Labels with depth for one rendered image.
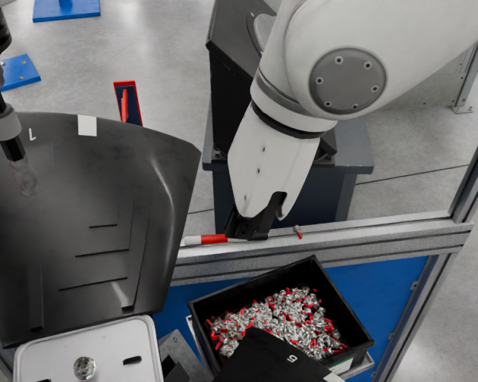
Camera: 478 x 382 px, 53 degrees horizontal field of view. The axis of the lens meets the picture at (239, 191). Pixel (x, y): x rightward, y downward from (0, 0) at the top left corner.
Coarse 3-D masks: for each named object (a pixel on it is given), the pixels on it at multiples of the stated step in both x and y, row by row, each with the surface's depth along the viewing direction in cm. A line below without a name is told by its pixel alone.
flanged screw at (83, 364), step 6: (78, 360) 29; (84, 360) 29; (90, 360) 29; (78, 366) 29; (84, 366) 29; (90, 366) 29; (96, 366) 30; (78, 372) 29; (84, 372) 29; (90, 372) 29; (78, 378) 29; (84, 378) 29
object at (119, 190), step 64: (64, 128) 45; (128, 128) 48; (0, 192) 38; (64, 192) 39; (128, 192) 40; (192, 192) 43; (0, 256) 35; (64, 256) 35; (128, 256) 35; (0, 320) 32; (64, 320) 32
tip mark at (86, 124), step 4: (80, 116) 47; (84, 116) 47; (88, 116) 47; (80, 120) 46; (84, 120) 46; (88, 120) 46; (92, 120) 47; (80, 124) 46; (84, 124) 46; (88, 124) 46; (92, 124) 46; (80, 128) 45; (84, 128) 45; (88, 128) 45; (92, 128) 46; (80, 132) 45; (84, 132) 45; (88, 132) 45; (92, 132) 45
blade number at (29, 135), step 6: (24, 126) 43; (30, 126) 43; (36, 126) 44; (42, 126) 44; (24, 132) 43; (30, 132) 43; (36, 132) 43; (42, 132) 43; (24, 138) 42; (30, 138) 42; (36, 138) 43; (42, 138) 43; (24, 144) 42; (30, 144) 42; (36, 144) 42; (42, 144) 42
